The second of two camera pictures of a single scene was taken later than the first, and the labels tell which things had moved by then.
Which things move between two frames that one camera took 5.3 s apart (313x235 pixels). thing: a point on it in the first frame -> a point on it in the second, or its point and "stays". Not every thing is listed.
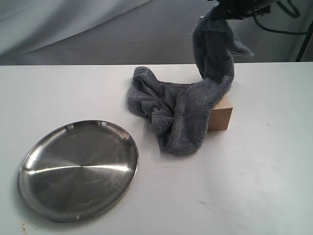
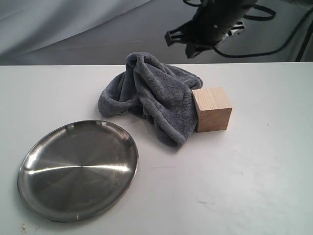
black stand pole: x=304 y=43 stays
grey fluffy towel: x=180 y=113 -> x=158 y=92
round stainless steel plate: x=77 y=171 stays
